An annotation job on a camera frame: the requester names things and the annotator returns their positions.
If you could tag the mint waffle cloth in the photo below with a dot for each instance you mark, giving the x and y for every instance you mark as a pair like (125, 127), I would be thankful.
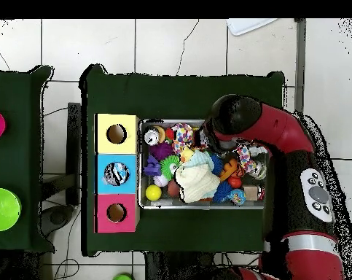
(200, 159)

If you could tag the cream waffle cloth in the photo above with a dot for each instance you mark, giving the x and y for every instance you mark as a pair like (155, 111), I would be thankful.
(197, 183)

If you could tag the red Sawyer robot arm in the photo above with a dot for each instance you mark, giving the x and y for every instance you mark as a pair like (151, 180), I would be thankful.
(280, 128)

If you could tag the purple spiky ball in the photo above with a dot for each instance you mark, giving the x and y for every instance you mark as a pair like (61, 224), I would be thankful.
(161, 151)

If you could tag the green spiky toy with eyes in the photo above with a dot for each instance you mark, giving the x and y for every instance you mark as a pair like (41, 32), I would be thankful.
(168, 166)

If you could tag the black and white can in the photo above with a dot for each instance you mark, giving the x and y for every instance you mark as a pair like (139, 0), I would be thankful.
(151, 137)

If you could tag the smooth yellow ball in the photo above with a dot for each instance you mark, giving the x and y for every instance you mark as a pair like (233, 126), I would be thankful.
(153, 192)

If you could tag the white tray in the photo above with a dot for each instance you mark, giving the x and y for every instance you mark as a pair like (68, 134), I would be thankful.
(245, 26)

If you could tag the lime green bowl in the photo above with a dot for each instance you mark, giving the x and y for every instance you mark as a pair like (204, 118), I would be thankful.
(122, 278)
(3, 210)

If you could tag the dark green side table cloth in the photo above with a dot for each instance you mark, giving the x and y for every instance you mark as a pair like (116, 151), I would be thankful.
(15, 87)

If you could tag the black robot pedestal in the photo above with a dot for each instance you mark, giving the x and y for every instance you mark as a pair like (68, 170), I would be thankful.
(178, 268)

